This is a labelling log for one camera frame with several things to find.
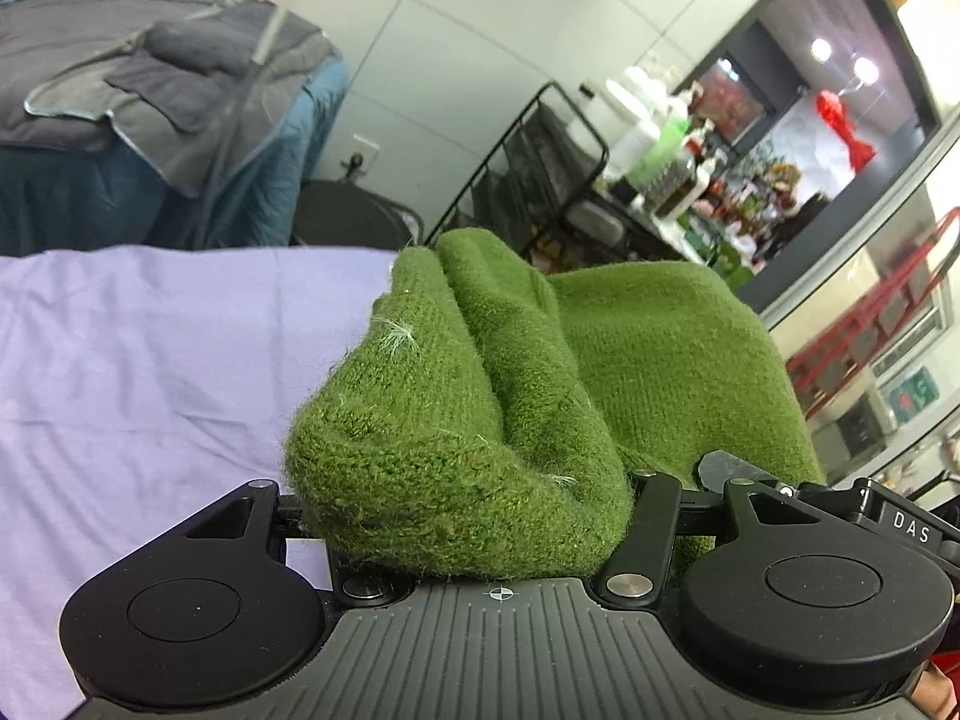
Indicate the black round stool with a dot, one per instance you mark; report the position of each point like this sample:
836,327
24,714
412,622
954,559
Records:
341,214

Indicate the black wire rack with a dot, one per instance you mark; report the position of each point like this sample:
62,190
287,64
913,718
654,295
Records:
530,178

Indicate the green knit cardigan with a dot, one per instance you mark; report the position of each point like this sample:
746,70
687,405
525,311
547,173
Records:
493,419

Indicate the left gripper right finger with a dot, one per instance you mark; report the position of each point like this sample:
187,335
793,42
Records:
635,574

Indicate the grey towel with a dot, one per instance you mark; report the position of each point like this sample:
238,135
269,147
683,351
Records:
167,89

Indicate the wall power socket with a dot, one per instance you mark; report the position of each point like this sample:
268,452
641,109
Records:
363,154

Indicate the purple floral bed sheet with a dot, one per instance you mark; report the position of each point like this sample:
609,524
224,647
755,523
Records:
139,385

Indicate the blue bed skirt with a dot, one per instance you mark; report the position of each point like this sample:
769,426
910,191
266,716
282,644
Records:
87,201

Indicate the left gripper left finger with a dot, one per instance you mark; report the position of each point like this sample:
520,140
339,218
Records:
350,582

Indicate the grey blanket on far bed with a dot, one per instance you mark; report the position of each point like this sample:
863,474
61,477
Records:
42,37

